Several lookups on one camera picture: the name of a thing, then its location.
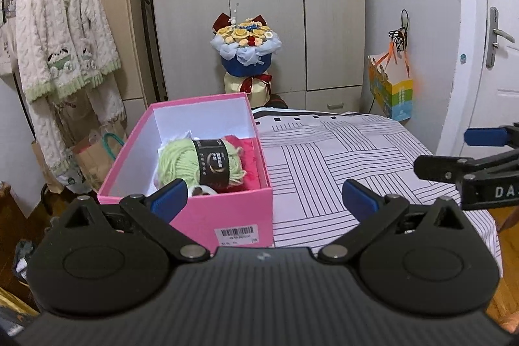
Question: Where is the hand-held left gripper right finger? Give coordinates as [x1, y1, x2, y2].
[317, 179, 463, 263]

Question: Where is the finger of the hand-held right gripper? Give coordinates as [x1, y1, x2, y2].
[414, 151, 519, 185]
[464, 123, 519, 148]

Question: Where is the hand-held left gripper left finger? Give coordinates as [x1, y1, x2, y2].
[61, 178, 211, 262]

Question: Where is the green yarn ball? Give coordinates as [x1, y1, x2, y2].
[157, 138, 247, 190]

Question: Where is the pink cardboard box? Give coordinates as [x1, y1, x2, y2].
[97, 93, 274, 249]

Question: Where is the pink red towel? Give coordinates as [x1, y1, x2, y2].
[221, 134, 268, 190]

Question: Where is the white door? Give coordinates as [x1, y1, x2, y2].
[436, 0, 519, 156]

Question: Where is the striped tablecloth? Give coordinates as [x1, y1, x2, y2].
[251, 109, 503, 269]

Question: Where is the colourful paper bag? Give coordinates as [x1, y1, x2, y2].
[368, 53, 415, 122]

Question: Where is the brown paper bag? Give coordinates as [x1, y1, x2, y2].
[73, 129, 127, 193]

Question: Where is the flower bouquet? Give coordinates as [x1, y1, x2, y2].
[210, 3, 282, 107]

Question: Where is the black clothes rack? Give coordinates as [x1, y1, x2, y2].
[0, 0, 167, 103]

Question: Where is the white green knit cardigan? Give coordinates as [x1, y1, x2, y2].
[15, 0, 126, 176]

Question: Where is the white tote bag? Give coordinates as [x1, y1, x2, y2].
[0, 16, 19, 87]

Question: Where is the silver door handle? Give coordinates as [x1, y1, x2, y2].
[486, 6, 515, 68]

